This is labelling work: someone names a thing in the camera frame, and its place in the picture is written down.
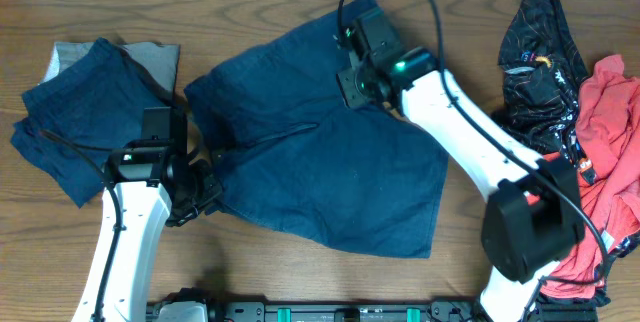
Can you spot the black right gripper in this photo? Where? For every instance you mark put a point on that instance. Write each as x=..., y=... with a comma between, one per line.
x=350, y=83

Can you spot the folded navy blue shorts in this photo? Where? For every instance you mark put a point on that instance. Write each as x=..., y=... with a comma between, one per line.
x=98, y=101

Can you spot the orange red t-shirt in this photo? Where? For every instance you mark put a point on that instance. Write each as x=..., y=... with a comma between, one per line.
x=608, y=131

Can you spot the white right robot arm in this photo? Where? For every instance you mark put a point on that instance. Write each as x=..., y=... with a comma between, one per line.
x=533, y=216

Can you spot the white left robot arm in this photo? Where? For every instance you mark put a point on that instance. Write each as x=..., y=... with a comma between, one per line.
x=147, y=189

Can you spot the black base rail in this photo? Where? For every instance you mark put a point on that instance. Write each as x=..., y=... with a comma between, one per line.
x=197, y=305

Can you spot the black patterned garment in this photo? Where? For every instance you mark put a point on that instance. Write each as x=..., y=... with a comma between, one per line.
x=543, y=73

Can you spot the navy blue shorts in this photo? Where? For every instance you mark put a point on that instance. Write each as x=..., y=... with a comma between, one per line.
x=98, y=101
x=292, y=157

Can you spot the folded grey garment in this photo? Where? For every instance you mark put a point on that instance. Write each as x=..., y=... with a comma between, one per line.
x=160, y=61

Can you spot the white garment care label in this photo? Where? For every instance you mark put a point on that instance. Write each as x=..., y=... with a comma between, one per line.
x=608, y=240

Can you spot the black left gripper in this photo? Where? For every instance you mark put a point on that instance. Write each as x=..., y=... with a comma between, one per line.
x=198, y=194

